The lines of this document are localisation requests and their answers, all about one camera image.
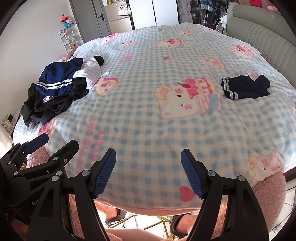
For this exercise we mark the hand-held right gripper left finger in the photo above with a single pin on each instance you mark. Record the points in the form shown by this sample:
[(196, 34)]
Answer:
[(105, 173)]

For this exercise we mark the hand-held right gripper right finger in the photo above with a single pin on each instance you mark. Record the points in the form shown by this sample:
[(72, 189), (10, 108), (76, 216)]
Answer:
[(190, 171)]

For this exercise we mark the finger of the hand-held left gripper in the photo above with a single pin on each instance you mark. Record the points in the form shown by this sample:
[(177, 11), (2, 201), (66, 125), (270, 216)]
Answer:
[(69, 147), (38, 140)]

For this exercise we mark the blue garment with white stripes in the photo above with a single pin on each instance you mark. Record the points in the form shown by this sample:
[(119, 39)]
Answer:
[(57, 76)]

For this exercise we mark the pile of black clothes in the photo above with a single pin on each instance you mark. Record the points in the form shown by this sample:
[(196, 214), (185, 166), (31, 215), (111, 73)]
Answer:
[(53, 106)]

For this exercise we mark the hanging clothes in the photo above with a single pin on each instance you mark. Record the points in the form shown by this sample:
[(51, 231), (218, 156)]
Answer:
[(198, 11)]

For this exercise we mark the white cloth bundle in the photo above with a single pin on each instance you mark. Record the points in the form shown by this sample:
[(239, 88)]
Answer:
[(4, 139)]

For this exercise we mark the small boxes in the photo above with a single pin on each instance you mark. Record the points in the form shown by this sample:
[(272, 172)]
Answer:
[(8, 122)]

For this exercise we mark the black slipper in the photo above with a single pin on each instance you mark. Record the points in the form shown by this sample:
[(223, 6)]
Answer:
[(180, 228), (115, 216)]

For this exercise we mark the blue checkered cartoon blanket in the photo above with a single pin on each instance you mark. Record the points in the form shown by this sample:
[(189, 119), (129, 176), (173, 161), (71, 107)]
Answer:
[(148, 115)]

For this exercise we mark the white shirt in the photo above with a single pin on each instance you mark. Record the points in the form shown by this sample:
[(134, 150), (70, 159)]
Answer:
[(91, 69)]

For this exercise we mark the white paper slip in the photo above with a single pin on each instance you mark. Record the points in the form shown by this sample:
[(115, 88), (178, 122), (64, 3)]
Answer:
[(106, 74)]

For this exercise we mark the pink fuzzy bed cover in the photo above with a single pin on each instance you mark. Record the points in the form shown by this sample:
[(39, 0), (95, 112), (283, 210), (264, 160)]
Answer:
[(268, 201)]

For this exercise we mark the pink cloth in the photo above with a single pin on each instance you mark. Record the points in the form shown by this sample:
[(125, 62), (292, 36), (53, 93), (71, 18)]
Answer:
[(64, 56)]

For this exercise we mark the black rolled sock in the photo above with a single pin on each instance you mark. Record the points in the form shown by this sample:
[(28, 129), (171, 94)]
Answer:
[(99, 60)]

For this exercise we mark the dark navy striped garment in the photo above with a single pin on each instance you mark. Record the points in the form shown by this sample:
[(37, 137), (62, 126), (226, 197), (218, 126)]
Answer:
[(245, 87)]

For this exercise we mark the white shelf rack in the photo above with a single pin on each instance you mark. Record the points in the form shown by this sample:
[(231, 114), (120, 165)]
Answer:
[(68, 41)]

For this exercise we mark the red and blue plush toy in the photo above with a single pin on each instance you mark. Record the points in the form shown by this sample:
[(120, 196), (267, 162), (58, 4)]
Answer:
[(66, 20)]

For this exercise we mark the grey door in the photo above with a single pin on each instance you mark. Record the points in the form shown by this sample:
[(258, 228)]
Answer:
[(90, 20)]

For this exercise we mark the silver fridge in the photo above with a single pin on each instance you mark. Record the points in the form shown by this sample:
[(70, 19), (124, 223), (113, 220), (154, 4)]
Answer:
[(118, 23)]

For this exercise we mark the grey padded headboard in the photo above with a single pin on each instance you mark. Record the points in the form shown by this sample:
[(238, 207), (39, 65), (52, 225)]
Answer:
[(266, 39)]

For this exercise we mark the white charger plug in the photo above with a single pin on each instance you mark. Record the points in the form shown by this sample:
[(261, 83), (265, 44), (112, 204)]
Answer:
[(223, 20)]

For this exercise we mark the white wardrobe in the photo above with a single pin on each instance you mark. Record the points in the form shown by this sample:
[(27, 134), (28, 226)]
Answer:
[(152, 12)]

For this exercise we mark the pink plush toy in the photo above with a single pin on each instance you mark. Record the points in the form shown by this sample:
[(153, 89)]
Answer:
[(255, 2)]

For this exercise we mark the gold metal frame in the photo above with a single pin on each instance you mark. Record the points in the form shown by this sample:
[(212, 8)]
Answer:
[(148, 222)]

